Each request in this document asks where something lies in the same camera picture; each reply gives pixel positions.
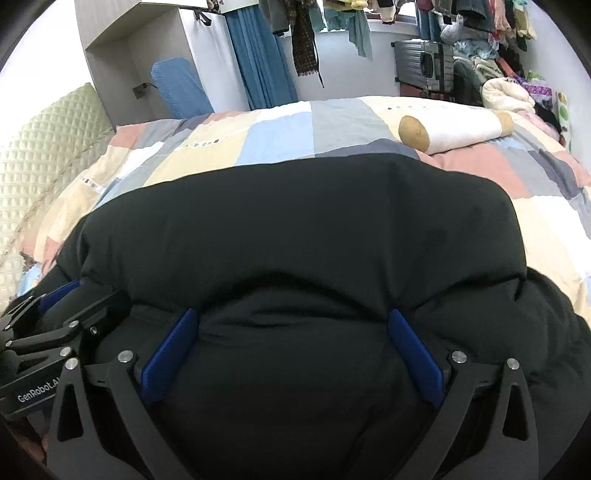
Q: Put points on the black puffer jacket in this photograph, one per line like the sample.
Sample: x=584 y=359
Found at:
x=293 y=269

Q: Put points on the grey suitcase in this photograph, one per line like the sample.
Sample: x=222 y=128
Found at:
x=424 y=64

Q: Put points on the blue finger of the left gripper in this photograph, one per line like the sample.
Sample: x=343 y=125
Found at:
x=48 y=300

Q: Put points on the white cylindrical bolster pillow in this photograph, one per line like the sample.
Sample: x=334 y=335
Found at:
x=439 y=132

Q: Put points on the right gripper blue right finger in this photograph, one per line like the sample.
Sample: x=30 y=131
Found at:
x=485 y=426

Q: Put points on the blue padded board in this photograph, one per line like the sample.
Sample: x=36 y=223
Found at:
x=180 y=88

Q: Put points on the cream fluffy blanket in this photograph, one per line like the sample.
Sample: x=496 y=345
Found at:
x=506 y=94

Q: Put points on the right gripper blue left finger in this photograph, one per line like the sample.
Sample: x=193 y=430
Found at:
x=100 y=427

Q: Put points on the plaid brown shirt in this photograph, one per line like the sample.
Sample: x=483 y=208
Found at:
x=305 y=19

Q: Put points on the colourful patchwork duvet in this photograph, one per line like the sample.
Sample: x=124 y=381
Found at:
x=550 y=189

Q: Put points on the grey wall cabinet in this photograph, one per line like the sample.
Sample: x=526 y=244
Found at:
x=105 y=20

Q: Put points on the cream quilted headboard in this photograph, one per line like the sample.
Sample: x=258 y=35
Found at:
x=44 y=157

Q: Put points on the blue curtain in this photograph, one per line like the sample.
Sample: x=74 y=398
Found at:
x=261 y=60

